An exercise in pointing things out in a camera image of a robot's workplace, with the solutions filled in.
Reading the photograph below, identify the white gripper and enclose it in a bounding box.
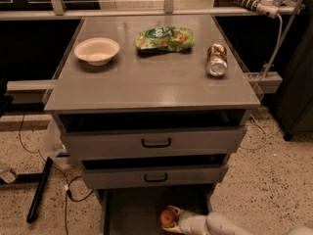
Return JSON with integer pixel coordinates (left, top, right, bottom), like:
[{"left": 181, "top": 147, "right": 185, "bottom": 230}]
[{"left": 161, "top": 206, "right": 208, "bottom": 235}]

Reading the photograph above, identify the orange fruit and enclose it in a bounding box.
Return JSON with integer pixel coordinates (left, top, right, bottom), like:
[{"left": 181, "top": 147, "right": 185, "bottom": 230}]
[{"left": 160, "top": 209, "right": 176, "bottom": 226}]

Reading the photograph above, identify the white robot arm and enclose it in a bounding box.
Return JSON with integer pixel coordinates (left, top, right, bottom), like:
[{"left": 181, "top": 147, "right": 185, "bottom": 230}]
[{"left": 160, "top": 206, "right": 253, "bottom": 235}]

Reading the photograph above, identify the bottom grey open drawer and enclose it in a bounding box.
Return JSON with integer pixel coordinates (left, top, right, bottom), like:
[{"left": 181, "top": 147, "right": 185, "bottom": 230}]
[{"left": 96, "top": 184, "right": 213, "bottom": 235}]

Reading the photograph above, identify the middle grey drawer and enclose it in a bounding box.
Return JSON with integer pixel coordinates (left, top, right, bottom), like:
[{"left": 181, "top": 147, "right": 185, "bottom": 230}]
[{"left": 81, "top": 155, "right": 228, "bottom": 189}]

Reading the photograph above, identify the top grey drawer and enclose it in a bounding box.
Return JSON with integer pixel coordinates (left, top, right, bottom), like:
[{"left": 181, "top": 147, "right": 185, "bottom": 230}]
[{"left": 60, "top": 110, "right": 247, "bottom": 160}]

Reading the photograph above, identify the grey drawer cabinet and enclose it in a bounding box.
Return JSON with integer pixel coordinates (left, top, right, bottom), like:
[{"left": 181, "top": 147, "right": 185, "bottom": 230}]
[{"left": 43, "top": 14, "right": 262, "bottom": 235}]

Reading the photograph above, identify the black floor stand bar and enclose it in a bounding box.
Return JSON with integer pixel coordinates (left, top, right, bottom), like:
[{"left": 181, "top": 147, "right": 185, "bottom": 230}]
[{"left": 26, "top": 158, "right": 53, "bottom": 223}]

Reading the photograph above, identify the crushed silver soda can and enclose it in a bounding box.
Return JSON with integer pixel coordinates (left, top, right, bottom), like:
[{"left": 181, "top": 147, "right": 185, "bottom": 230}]
[{"left": 206, "top": 43, "right": 228, "bottom": 77}]

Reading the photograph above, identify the green chip bag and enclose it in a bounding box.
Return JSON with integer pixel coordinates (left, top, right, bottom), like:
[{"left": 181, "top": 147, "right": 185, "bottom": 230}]
[{"left": 135, "top": 26, "right": 195, "bottom": 53}]

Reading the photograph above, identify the white paper bowl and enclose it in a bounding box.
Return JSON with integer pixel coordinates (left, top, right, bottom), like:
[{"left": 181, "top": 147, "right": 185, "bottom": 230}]
[{"left": 74, "top": 37, "right": 120, "bottom": 67}]

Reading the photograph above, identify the black floor cable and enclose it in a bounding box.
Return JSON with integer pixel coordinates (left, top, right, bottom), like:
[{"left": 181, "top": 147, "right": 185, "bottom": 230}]
[{"left": 17, "top": 113, "right": 95, "bottom": 235}]

